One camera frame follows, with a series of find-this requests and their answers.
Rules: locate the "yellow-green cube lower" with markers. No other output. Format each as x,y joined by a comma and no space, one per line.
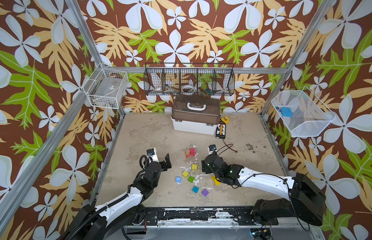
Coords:
185,174

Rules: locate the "black battery pack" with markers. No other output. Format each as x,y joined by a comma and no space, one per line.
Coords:
221,131

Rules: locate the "blue object in basket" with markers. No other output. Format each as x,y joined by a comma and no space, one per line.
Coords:
286,112

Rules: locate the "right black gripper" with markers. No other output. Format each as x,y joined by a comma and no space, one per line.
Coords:
206,165

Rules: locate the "wrist white camera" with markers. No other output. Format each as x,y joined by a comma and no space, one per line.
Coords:
152,155
212,149

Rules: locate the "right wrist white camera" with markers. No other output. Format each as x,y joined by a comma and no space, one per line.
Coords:
212,149

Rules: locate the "teal wood cube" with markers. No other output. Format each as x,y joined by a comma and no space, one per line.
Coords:
195,189

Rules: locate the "brown lid storage box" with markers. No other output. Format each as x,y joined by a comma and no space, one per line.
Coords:
196,114

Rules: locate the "purple wood cube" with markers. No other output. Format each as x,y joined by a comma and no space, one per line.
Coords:
205,192

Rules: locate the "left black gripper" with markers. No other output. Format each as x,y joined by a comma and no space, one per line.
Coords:
164,167

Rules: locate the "green wood cube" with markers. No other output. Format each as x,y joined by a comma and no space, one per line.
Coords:
191,179

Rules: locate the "yellow wood block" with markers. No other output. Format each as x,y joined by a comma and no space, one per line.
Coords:
216,182

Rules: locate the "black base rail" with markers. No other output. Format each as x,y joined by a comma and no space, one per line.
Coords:
244,216

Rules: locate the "white wire basket left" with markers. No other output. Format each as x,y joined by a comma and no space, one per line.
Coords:
105,88

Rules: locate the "white wire basket right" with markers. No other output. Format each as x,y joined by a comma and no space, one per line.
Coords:
310,115

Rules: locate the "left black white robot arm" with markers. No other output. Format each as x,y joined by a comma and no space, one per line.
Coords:
91,222

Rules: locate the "black wire basket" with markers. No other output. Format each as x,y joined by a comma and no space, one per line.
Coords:
201,79

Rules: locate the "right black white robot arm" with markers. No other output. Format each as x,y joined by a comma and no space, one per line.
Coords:
298,196

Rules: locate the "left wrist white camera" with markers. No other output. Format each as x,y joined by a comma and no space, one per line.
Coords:
152,155

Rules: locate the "yellow connector plug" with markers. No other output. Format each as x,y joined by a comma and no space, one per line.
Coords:
225,119

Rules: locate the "white wire basket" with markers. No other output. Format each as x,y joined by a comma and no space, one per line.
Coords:
310,115
105,88

